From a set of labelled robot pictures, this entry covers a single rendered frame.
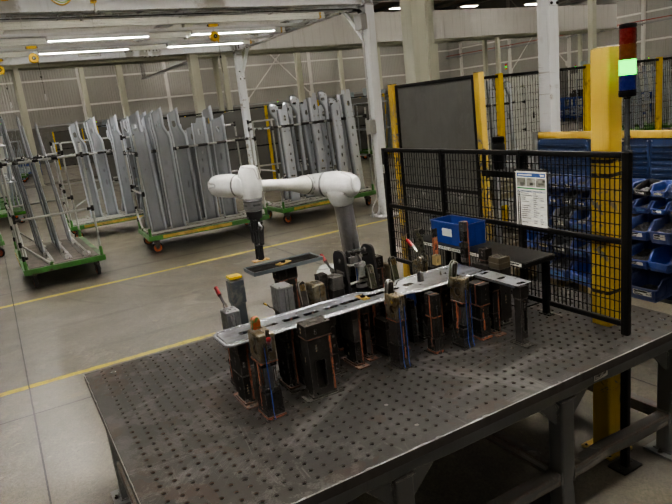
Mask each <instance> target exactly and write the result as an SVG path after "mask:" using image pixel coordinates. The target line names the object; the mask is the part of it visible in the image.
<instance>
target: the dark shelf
mask: <svg viewBox="0 0 672 504"><path fill-rule="evenodd" d="M423 241H424V245H425V246H430V247H432V234H430V235H426V236H423ZM485 246H486V247H490V248H492V255H495V254H504V255H509V256H510V265H511V266H514V267H519V268H523V269H526V268H528V267H531V266H535V265H538V264H541V263H544V262H547V261H551V260H555V254H553V253H547V252H542V251H537V250H532V249H527V248H522V247H517V246H512V245H507V244H502V243H497V242H492V241H486V242H485V243H482V244H478V245H474V246H471V247H470V256H472V257H476V258H479V254H478V248H481V247H485ZM438 249H442V250H447V251H451V252H455V253H459V254H461V252H460V247H458V246H454V245H450V244H445V243H441V242H438Z"/></svg>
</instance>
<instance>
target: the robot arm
mask: <svg viewBox="0 0 672 504"><path fill-rule="evenodd" d="M360 186H361V185H360V180H359V178H358V177H357V176H356V175H355V174H352V173H350V172H345V171H330V172H323V173H316V174H312V175H304V176H300V177H297V178H293V179H272V180H261V177H260V173H259V170H258V168H257V167H256V166H254V165H243V166H241V167H240V169H239V171H238V175H235V174H222V175H216V176H214V177H212V178H211V179H210V180H209V182H208V190H209V191H210V193H211V194H212V195H214V196H216V197H225V198H233V197H237V196H239V197H242V198H243V204H244V210H245V211H246V215H247V219H248V220H250V223H248V226H249V229H250V234H251V239H252V243H254V246H255V254H256V259H258V260H262V259H264V251H263V245H264V225H261V221H260V219H261V218H262V217H263V214H262V210H261V209H263V202H262V191H294V192H298V193H301V194H306V195H314V196H323V197H327V198H328V199H329V201H330V203H331V204H332V205H333V206H334V209H335V214H336V219H337V224H338V229H339V234H340V240H341V245H342V250H343V252H344V253H345V252H346V251H350V250H352V249H354V250H356V249H357V248H360V243H359V237H358V232H357V226H356V220H355V215H354V210H353V204H352V203H353V201H354V196H356V195H357V194H358V193H359V191H360ZM320 272H324V273H326V274H327V275H329V274H331V272H330V269H329V268H328V266H327V265H326V264H324V265H321V266H320V267H319V269H318V270H317V273H320ZM317 273H316V274H317Z"/></svg>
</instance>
